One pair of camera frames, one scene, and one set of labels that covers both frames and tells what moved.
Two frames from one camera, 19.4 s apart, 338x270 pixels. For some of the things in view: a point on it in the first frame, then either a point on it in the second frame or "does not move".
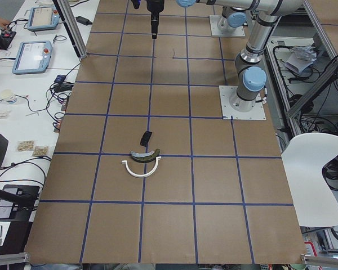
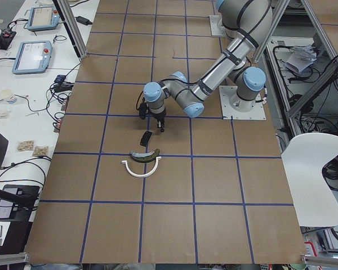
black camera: [136, 3] → [143, 109]
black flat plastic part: [145, 138] does not move
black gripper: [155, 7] → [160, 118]
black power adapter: [83, 20] does not move
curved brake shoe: [145, 157] does not move
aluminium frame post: [70, 22] does not move
